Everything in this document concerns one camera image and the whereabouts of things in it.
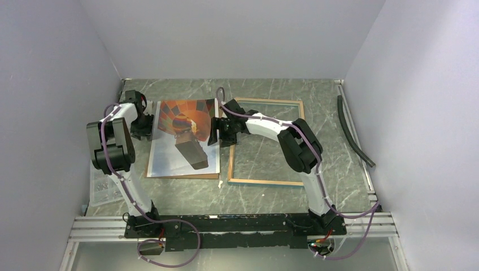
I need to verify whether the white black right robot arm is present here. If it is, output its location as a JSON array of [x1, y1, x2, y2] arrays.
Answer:
[[208, 99, 335, 234]]

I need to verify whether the brown frame backing board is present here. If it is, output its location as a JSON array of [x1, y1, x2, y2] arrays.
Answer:
[[143, 102, 223, 181]]

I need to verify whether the clear plastic screw box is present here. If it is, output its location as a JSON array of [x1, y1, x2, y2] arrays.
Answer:
[[89, 163, 123, 207]]

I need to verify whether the clear plastic frame sheet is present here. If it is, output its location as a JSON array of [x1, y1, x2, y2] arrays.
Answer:
[[232, 102, 302, 182]]

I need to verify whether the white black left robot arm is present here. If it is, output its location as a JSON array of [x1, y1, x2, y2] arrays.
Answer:
[[86, 90, 162, 237]]

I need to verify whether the blue wooden picture frame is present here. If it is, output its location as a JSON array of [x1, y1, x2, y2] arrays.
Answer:
[[227, 97, 305, 187]]

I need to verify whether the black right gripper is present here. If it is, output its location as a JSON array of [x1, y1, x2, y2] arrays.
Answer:
[[207, 117, 237, 148]]

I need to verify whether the hot air balloon photo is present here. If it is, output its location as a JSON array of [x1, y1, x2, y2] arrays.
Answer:
[[146, 98, 220, 178]]

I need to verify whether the aluminium extrusion rail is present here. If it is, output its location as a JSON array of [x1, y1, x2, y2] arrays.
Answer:
[[68, 212, 399, 242]]

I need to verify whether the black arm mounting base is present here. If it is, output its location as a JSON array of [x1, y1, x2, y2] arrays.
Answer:
[[124, 212, 347, 252]]

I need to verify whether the black corrugated hose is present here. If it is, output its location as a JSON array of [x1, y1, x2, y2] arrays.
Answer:
[[337, 95, 376, 168]]

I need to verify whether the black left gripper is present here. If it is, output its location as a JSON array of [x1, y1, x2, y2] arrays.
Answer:
[[131, 112, 155, 141]]

